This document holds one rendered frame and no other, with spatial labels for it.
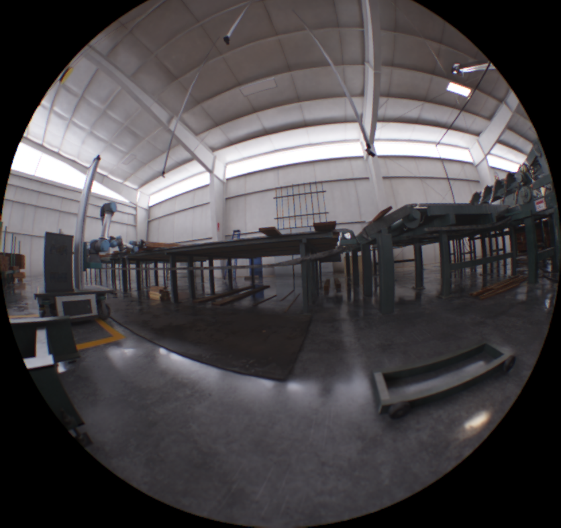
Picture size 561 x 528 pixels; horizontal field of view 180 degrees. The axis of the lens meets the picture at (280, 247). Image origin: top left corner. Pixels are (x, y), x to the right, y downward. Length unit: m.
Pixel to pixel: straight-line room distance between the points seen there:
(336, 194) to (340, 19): 7.17
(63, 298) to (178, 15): 6.77
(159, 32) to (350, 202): 9.90
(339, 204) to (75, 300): 8.46
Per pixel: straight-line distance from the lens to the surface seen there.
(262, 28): 6.56
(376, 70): 6.60
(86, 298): 2.07
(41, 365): 0.71
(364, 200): 8.42
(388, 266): 1.75
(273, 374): 0.93
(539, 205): 2.82
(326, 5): 6.60
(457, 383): 0.84
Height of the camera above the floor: 0.55
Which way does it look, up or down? 5 degrees up
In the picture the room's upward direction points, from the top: 3 degrees counter-clockwise
